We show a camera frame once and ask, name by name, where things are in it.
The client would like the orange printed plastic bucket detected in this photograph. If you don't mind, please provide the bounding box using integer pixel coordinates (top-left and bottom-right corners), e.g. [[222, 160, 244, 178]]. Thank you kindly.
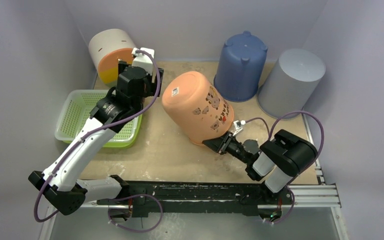
[[161, 71, 234, 145]]

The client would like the green plastic tray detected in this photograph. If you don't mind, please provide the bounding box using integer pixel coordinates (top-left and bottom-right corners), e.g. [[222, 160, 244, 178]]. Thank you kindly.
[[54, 115, 142, 148]]

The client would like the white perforated plastic basket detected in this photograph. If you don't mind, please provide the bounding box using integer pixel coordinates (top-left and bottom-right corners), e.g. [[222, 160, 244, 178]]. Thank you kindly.
[[54, 89, 143, 144]]

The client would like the blue plastic bucket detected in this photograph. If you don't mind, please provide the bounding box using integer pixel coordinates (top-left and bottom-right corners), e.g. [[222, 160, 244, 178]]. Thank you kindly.
[[213, 30, 268, 102]]

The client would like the grey plastic bucket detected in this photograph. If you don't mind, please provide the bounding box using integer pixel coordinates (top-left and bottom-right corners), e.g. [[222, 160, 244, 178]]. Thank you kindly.
[[256, 48, 326, 118]]

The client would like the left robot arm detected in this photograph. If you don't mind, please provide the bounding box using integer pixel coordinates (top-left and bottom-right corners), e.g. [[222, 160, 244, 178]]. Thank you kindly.
[[28, 58, 164, 223]]

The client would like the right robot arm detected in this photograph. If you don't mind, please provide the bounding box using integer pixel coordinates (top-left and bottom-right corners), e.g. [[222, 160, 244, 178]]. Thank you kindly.
[[219, 129, 318, 204]]

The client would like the small round drawer cabinet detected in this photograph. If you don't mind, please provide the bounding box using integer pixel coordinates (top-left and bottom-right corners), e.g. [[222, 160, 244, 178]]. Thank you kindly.
[[88, 28, 136, 88]]

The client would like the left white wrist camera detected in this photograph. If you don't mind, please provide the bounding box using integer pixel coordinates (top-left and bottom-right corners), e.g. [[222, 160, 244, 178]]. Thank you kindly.
[[131, 47, 155, 75]]

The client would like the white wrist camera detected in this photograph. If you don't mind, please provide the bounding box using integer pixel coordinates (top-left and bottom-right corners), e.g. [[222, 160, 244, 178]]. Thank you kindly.
[[131, 47, 155, 75], [232, 120, 246, 136]]

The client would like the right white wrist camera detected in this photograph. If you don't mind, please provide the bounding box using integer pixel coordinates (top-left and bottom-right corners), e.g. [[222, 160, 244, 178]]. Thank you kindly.
[[232, 120, 246, 136]]

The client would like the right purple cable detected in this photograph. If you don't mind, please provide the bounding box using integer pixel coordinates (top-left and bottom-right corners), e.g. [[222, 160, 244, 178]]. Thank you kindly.
[[244, 110, 325, 186]]

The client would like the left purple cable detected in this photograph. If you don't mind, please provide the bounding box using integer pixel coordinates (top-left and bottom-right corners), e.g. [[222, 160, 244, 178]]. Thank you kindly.
[[33, 49, 162, 223]]

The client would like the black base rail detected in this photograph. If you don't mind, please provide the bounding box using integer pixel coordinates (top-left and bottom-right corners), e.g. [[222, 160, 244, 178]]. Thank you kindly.
[[85, 178, 342, 218]]

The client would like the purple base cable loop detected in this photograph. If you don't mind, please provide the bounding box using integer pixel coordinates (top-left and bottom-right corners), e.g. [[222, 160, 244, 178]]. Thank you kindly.
[[107, 193, 165, 233]]

